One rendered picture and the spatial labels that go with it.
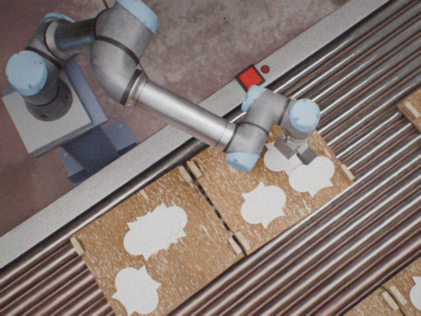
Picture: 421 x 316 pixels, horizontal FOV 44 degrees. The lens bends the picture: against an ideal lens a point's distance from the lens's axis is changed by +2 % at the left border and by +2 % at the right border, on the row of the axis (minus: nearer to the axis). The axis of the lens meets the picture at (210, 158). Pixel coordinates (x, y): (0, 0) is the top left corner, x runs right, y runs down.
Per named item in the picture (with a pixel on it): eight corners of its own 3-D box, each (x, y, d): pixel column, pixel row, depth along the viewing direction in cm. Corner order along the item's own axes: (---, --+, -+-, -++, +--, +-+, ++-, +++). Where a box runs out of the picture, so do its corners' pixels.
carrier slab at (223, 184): (186, 163, 164) (185, 162, 162) (289, 97, 169) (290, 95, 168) (247, 255, 156) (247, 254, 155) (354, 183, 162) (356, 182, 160)
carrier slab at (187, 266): (70, 237, 158) (69, 237, 157) (181, 164, 164) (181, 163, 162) (130, 337, 151) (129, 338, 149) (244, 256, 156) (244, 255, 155)
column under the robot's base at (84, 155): (57, 153, 261) (-22, 84, 177) (124, 118, 266) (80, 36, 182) (89, 217, 252) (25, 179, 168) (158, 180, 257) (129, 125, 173)
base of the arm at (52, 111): (17, 97, 171) (4, 84, 161) (54, 70, 173) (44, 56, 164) (44, 130, 167) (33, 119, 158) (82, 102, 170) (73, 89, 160)
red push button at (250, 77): (237, 78, 172) (237, 76, 171) (251, 68, 173) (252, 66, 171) (247, 91, 171) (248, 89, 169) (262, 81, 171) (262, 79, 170)
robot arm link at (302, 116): (294, 90, 126) (327, 103, 125) (288, 106, 136) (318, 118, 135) (282, 118, 124) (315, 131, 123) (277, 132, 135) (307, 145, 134)
